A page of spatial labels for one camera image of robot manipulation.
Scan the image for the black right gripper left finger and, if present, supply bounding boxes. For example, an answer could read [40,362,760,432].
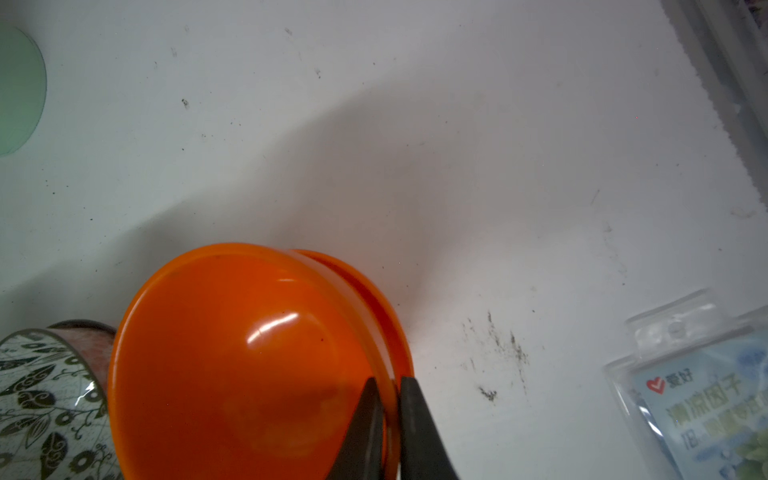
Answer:
[326,378,384,480]

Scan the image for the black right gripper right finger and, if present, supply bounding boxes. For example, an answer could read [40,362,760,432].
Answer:
[399,376,459,480]

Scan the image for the orange plastic bowl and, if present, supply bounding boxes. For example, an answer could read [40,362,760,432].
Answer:
[108,243,400,479]
[298,250,414,393]

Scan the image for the pink floral black-leaf bowl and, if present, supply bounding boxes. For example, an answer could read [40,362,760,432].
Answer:
[47,319,117,390]

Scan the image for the black white floral bowl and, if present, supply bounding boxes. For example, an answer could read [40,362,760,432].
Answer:
[1,329,123,479]

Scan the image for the clear packaged ruler set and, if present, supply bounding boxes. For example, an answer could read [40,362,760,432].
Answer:
[604,290,767,479]

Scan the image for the mint green pencil cup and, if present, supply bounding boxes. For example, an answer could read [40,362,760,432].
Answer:
[1,22,47,156]

